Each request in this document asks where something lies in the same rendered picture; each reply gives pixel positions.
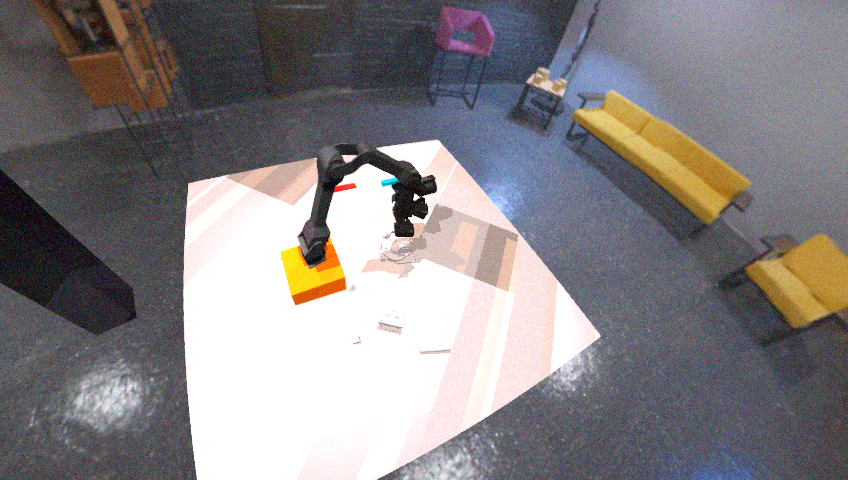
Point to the red flat bar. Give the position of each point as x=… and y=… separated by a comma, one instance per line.
x=345, y=187

